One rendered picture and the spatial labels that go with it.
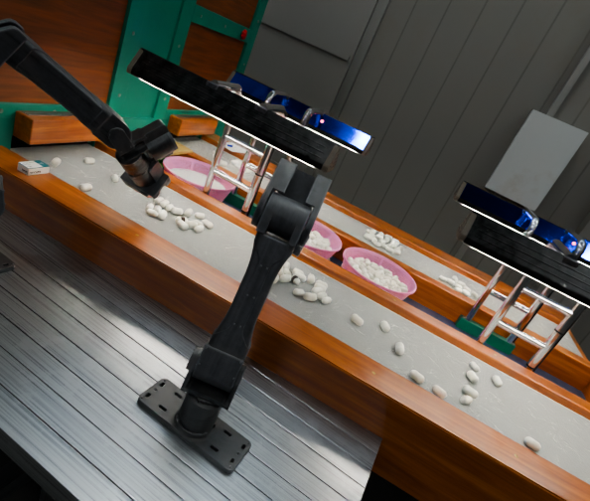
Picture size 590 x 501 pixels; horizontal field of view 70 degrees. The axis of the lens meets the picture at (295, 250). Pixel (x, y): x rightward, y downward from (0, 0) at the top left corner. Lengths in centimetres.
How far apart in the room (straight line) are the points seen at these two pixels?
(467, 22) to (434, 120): 60
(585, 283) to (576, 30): 223
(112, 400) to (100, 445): 9
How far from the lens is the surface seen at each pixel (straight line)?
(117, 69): 156
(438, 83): 314
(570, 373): 176
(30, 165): 123
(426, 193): 314
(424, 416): 93
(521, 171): 299
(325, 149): 109
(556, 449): 121
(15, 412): 78
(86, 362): 85
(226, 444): 78
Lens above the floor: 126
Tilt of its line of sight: 23 degrees down
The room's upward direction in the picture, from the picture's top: 25 degrees clockwise
